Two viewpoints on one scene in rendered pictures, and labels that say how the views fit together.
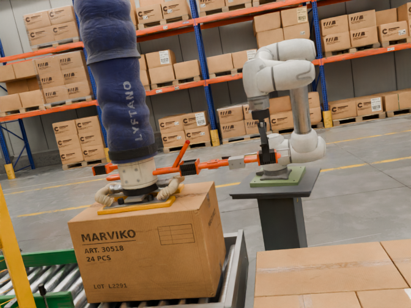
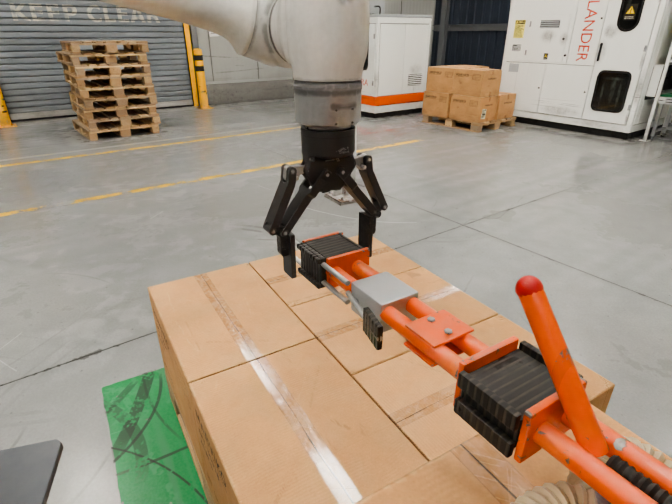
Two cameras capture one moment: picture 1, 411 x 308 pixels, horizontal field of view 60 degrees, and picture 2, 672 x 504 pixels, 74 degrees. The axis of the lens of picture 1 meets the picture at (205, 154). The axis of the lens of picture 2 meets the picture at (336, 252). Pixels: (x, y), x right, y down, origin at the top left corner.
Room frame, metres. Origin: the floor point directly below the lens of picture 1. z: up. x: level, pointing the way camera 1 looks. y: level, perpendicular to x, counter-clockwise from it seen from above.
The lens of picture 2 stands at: (1.95, 0.21, 1.40)
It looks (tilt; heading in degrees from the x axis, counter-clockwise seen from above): 26 degrees down; 228
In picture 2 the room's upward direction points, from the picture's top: straight up
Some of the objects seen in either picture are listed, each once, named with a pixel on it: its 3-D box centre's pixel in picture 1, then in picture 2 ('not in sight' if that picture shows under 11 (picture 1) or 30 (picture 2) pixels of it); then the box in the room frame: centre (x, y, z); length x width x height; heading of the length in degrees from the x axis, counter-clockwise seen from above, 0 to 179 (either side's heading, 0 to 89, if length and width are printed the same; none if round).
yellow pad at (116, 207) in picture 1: (136, 201); not in sight; (1.54, 0.34, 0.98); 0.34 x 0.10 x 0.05; 79
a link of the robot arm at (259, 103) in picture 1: (259, 103); (327, 103); (1.53, -0.26, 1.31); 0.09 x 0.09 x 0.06
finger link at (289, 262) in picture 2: not in sight; (289, 253); (1.60, -0.28, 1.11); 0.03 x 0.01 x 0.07; 79
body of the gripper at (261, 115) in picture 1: (261, 120); (328, 158); (1.53, -0.26, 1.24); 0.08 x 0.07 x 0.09; 169
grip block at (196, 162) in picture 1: (189, 167); (516, 394); (1.59, 0.08, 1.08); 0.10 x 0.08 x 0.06; 169
